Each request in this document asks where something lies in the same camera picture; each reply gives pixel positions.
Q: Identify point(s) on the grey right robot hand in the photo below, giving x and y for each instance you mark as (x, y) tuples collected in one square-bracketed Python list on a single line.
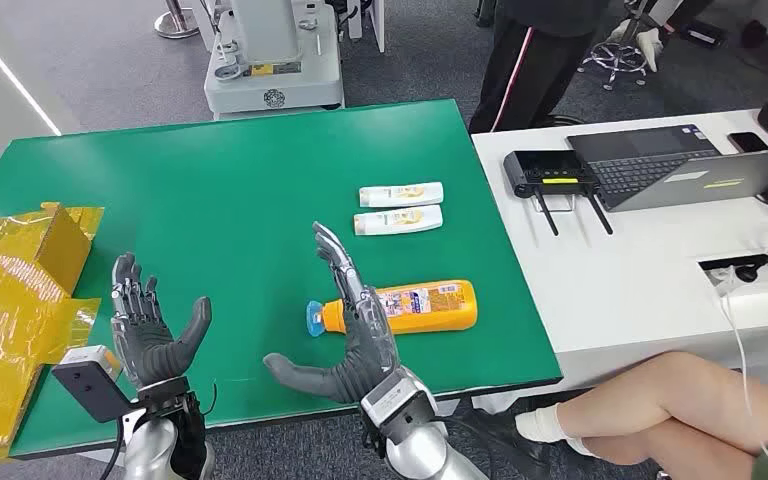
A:
[(367, 344)]

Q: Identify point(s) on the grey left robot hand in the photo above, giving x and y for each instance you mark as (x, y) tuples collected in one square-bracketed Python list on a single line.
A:
[(149, 344)]

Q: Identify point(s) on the orange detergent bottle clear cap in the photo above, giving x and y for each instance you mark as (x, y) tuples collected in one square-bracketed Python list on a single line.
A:
[(450, 311)]

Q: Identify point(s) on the white robot base machine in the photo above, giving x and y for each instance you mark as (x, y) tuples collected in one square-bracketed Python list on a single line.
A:
[(271, 60)]

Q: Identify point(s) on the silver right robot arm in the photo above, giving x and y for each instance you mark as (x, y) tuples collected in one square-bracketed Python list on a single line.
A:
[(424, 457)]

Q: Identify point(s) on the white shampoo tube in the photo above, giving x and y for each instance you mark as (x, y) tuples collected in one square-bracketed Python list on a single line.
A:
[(397, 220), (400, 195)]

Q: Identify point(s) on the black router with antennas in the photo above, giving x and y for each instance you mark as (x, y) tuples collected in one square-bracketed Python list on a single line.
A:
[(543, 169)]

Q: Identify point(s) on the person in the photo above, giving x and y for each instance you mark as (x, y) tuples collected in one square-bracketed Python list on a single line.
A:
[(536, 60), (649, 43), (675, 404)]

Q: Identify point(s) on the chrome stanchion base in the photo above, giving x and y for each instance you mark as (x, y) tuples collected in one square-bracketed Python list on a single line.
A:
[(175, 23)]

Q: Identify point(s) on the grey laptop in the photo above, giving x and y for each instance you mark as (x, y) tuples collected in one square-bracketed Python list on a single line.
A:
[(656, 166)]

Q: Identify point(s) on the chrome stool base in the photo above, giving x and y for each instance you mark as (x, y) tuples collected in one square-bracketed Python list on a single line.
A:
[(616, 60)]

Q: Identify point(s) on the black smartphone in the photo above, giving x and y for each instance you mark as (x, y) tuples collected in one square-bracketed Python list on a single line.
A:
[(748, 142)]

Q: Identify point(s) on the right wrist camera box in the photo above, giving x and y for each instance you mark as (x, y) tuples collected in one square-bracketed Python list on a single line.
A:
[(397, 401)]

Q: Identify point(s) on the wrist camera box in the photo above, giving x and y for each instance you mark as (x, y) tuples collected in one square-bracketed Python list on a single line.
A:
[(89, 384), (397, 401)]

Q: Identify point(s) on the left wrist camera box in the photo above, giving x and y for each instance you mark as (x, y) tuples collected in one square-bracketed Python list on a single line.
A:
[(89, 384)]

